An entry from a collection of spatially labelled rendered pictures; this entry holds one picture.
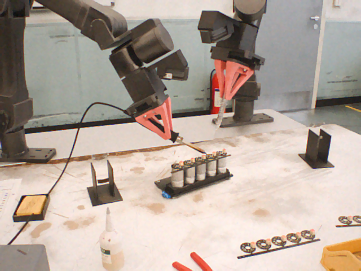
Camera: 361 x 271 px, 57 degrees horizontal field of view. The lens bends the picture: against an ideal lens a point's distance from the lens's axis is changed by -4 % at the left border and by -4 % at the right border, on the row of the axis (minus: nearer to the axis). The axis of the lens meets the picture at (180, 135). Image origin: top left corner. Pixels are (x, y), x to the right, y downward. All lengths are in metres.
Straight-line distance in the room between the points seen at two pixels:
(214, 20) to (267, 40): 3.09
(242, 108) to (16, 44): 0.67
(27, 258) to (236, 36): 0.52
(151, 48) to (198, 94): 2.88
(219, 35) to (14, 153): 0.57
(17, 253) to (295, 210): 0.48
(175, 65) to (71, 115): 2.69
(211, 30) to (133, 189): 0.35
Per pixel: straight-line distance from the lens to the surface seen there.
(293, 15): 3.89
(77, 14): 0.72
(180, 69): 0.68
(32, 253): 0.44
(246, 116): 1.12
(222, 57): 0.71
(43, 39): 3.20
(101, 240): 0.51
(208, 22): 0.66
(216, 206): 0.68
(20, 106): 0.89
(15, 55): 0.86
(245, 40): 0.69
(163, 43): 0.66
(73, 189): 0.76
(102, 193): 0.72
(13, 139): 0.92
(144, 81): 0.68
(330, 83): 4.42
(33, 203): 0.71
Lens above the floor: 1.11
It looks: 21 degrees down
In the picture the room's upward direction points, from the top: straight up
